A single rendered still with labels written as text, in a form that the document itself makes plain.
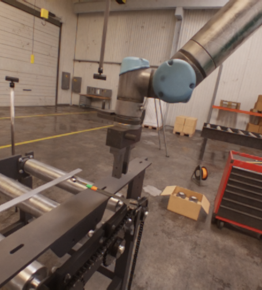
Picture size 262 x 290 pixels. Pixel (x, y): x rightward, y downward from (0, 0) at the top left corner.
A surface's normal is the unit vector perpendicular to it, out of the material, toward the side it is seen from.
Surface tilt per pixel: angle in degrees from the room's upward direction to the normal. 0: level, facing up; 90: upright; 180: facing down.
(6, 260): 0
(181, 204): 90
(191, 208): 90
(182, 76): 90
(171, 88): 90
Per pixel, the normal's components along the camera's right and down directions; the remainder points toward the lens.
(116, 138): -0.43, 0.18
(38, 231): 0.14, -0.95
